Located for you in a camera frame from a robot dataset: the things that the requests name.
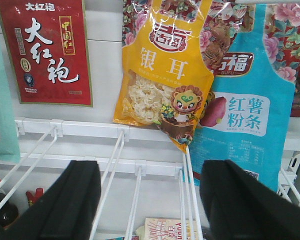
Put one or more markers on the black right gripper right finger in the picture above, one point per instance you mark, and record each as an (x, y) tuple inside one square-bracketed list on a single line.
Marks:
[(239, 207)]

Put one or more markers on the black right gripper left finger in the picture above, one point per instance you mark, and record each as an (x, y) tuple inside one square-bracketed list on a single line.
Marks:
[(66, 210)]

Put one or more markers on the teal goji berry pouch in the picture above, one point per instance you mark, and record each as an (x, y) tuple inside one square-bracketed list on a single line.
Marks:
[(0, 100)]

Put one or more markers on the red sauce squeeze pouch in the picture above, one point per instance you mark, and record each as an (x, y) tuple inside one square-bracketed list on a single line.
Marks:
[(32, 197)]

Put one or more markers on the blue sweet potato noodle bag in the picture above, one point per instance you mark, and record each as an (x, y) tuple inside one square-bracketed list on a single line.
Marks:
[(248, 110)]

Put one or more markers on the yellow white fungus bag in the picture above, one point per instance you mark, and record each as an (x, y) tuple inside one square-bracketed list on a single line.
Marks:
[(165, 80)]

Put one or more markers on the red tea packet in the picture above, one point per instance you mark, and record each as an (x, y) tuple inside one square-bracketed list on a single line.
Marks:
[(47, 46)]

